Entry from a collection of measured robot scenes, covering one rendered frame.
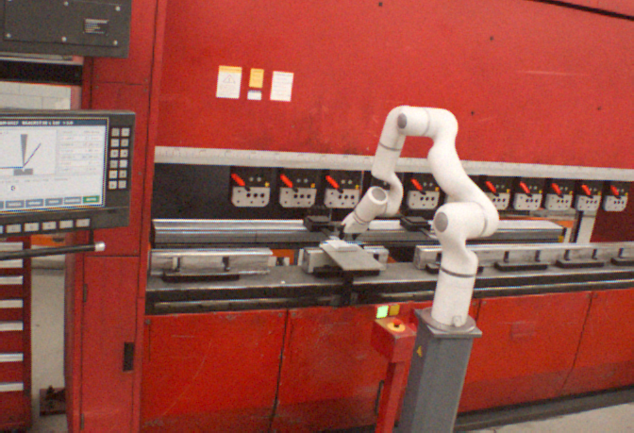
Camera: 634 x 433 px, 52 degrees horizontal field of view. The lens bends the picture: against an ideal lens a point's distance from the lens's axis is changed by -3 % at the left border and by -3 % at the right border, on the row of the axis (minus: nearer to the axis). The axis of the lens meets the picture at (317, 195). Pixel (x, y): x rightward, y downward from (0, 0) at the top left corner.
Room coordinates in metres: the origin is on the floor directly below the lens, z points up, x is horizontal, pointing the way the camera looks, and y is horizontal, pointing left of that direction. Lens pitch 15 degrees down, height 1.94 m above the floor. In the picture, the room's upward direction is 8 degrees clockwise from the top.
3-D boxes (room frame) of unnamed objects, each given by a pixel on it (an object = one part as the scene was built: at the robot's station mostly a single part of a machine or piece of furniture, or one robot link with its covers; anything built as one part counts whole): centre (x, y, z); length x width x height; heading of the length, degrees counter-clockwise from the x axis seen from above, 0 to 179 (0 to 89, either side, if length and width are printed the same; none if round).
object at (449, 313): (2.09, -0.50, 1.09); 0.19 x 0.19 x 0.18
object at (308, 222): (2.91, -0.06, 1.01); 0.26 x 0.12 x 0.05; 24
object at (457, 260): (2.07, -0.47, 1.30); 0.19 x 0.12 x 0.24; 122
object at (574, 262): (3.28, -1.42, 0.89); 0.30 x 0.05 x 0.03; 114
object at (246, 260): (2.54, 0.39, 0.92); 0.50 x 0.06 x 0.10; 114
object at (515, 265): (3.12, -1.05, 0.89); 0.30 x 0.05 x 0.03; 114
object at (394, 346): (2.50, -0.42, 0.75); 0.20 x 0.16 x 0.18; 123
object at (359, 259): (2.63, -0.17, 1.00); 0.26 x 0.18 x 0.01; 24
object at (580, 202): (3.32, -1.37, 1.26); 0.15 x 0.09 x 0.17; 114
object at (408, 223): (3.12, -0.54, 1.01); 0.26 x 0.12 x 0.05; 24
